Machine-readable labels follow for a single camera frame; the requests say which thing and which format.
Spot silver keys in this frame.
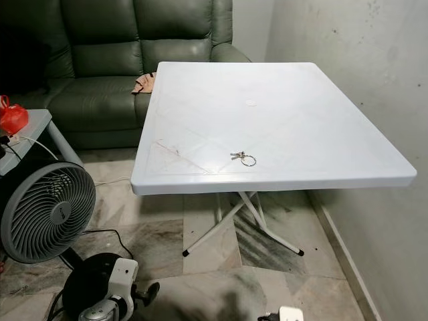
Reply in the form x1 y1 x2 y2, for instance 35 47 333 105
229 151 257 168

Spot grey round floor fan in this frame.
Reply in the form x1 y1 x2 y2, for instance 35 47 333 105
1 163 97 264

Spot white plastic folding table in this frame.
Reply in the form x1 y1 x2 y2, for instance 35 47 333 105
130 62 417 257

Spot grey side table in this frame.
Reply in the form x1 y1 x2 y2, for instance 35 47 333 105
0 108 85 179

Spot small black device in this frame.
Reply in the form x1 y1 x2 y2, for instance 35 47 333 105
0 137 18 161

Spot pink crumpled cloth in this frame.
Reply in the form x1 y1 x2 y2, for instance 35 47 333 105
132 72 158 95

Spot red plastic bag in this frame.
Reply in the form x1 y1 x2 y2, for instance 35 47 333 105
0 96 30 137

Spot green leather sofa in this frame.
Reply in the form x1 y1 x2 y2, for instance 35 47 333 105
0 0 252 152

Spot black cushion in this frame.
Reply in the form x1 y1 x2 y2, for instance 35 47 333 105
0 27 42 101

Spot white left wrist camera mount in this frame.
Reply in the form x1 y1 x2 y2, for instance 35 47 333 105
110 257 140 303

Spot black fan cable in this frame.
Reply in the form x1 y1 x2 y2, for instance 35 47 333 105
64 229 136 260

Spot thin white cable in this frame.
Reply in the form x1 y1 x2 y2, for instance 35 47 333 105
16 135 133 187

